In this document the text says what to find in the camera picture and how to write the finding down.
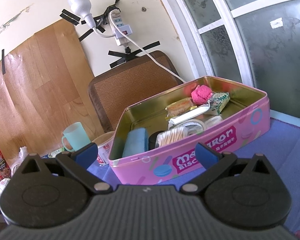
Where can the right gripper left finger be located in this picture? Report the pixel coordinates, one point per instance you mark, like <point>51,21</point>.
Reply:
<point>75,165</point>

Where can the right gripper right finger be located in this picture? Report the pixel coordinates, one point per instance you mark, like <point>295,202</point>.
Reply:
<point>216,165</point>

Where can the white wet wipes packet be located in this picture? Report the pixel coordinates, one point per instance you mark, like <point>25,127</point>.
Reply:
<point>189,115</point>

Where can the green pocket tissue pack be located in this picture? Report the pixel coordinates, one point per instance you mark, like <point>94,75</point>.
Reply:
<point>217,103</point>

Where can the mooncake pastry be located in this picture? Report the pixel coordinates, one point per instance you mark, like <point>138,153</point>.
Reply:
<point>180,107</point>

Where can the pink fluffy knitted toy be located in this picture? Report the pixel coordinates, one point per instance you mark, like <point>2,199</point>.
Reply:
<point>201,95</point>

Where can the green blue toothpaste box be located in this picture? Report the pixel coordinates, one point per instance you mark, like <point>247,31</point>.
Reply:
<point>53,154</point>

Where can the teal plastic mug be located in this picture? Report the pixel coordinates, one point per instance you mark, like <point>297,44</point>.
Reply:
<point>76,136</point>

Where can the white red food can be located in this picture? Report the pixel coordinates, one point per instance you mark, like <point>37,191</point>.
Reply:
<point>104,143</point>

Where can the cotton swabs box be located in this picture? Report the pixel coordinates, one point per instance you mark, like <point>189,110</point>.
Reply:
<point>171,136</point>

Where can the pink biscuit tin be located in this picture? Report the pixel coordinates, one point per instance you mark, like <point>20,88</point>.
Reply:
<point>245,117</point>

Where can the plastic cups in bag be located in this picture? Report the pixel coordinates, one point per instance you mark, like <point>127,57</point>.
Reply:
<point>23,153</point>

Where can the blue sponge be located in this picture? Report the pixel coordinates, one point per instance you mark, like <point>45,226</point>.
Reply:
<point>136,142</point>

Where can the black round container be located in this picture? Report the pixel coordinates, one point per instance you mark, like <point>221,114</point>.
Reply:
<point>152,140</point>

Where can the brown woven seat cushion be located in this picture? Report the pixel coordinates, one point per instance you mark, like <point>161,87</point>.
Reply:
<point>122,86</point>

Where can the wooden panel board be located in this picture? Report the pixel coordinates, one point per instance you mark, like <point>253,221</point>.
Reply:
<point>43,89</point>

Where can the white power strip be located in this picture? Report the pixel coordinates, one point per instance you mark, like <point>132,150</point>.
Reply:
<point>124,28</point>

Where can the white light bulb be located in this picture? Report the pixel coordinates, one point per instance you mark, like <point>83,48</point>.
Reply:
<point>82,8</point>

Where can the window frame with frosted glass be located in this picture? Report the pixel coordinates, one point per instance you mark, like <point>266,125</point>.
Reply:
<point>255,42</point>

